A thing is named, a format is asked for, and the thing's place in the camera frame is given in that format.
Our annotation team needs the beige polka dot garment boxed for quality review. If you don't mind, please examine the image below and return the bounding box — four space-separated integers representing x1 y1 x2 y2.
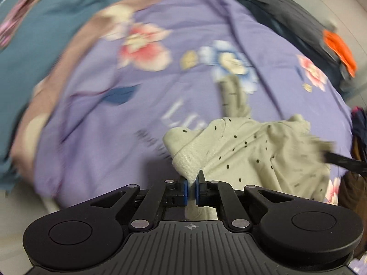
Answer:
163 75 334 220

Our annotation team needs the dark clothes pile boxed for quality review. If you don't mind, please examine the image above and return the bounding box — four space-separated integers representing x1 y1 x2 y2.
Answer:
351 107 366 161

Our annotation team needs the orange cloth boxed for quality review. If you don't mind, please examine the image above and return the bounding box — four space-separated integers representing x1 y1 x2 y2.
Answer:
323 29 358 78

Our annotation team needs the purple floral bed sheet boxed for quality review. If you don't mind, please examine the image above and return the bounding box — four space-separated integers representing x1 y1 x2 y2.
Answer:
11 0 352 207

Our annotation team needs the teal blue blanket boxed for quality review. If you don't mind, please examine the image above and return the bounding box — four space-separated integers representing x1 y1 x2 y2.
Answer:
1 0 120 191

